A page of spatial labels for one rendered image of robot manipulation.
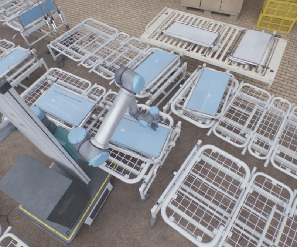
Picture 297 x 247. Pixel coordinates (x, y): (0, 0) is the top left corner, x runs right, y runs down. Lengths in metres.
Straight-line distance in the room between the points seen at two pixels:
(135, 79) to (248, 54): 1.96
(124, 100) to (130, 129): 0.86
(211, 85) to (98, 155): 1.67
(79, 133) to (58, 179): 0.45
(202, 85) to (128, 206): 1.65
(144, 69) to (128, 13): 2.50
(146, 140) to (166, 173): 0.62
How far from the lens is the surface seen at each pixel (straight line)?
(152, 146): 2.16
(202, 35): 3.26
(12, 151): 3.39
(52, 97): 2.84
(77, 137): 1.66
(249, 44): 3.26
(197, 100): 2.51
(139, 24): 4.74
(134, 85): 1.40
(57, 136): 2.07
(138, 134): 2.23
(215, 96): 2.58
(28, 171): 2.06
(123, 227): 2.53
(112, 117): 1.48
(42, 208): 1.89
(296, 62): 4.40
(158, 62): 2.92
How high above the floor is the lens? 2.48
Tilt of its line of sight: 57 degrees down
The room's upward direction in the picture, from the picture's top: 5 degrees counter-clockwise
